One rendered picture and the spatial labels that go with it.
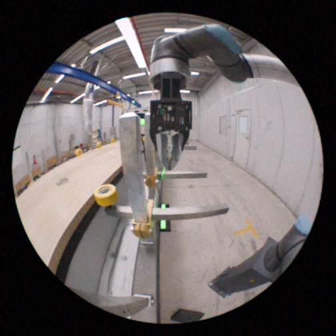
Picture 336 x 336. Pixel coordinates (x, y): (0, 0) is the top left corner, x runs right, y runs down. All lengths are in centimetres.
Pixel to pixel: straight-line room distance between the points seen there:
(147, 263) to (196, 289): 78
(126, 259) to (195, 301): 80
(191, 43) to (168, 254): 129
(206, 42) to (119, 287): 71
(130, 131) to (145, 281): 40
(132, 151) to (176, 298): 109
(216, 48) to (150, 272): 58
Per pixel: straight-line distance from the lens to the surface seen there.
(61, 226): 31
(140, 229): 29
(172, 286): 107
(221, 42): 24
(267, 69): 36
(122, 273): 49
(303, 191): 258
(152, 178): 46
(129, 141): 20
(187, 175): 54
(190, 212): 34
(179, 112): 18
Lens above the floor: 107
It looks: 21 degrees down
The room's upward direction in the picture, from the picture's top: straight up
